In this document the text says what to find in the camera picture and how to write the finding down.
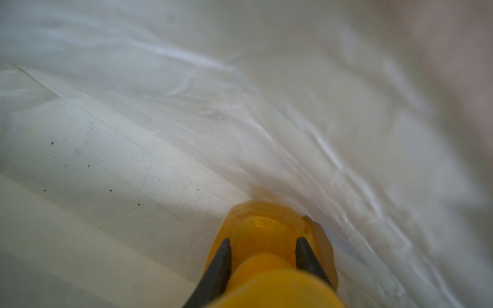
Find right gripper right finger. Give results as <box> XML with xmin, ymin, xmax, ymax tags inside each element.
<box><xmin>295</xmin><ymin>237</ymin><xmax>333</xmax><ymax>288</ymax></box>

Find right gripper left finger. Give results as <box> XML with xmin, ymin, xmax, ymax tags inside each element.
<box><xmin>183</xmin><ymin>239</ymin><xmax>232</xmax><ymax>308</ymax></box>

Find orange pump dish soap bottle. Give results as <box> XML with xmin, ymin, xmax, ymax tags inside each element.
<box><xmin>203</xmin><ymin>201</ymin><xmax>344</xmax><ymax>307</ymax></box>

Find cream canvas shopping bag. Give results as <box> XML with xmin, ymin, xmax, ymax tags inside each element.
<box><xmin>1</xmin><ymin>1</ymin><xmax>492</xmax><ymax>307</ymax></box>

